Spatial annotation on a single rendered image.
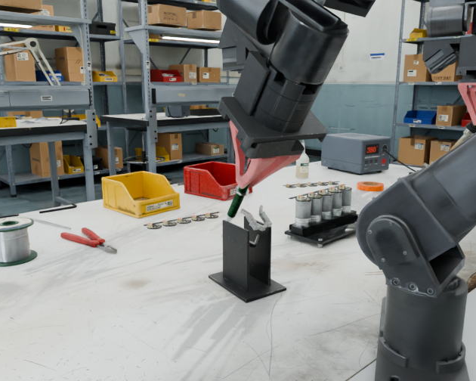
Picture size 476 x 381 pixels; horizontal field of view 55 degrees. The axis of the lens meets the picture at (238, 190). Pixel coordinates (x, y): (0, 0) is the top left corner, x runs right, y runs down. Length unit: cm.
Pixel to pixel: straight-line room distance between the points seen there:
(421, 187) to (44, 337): 36
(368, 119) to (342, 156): 487
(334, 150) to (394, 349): 94
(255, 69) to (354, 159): 84
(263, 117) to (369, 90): 571
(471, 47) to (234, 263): 57
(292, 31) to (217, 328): 29
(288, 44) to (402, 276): 21
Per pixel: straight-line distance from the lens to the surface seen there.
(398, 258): 37
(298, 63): 42
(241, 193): 53
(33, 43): 330
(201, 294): 54
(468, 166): 37
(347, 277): 60
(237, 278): 55
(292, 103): 44
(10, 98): 282
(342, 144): 129
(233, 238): 54
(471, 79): 90
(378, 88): 607
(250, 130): 44
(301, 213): 71
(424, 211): 37
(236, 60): 50
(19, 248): 69
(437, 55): 95
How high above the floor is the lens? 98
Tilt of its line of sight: 13 degrees down
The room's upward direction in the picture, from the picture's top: straight up
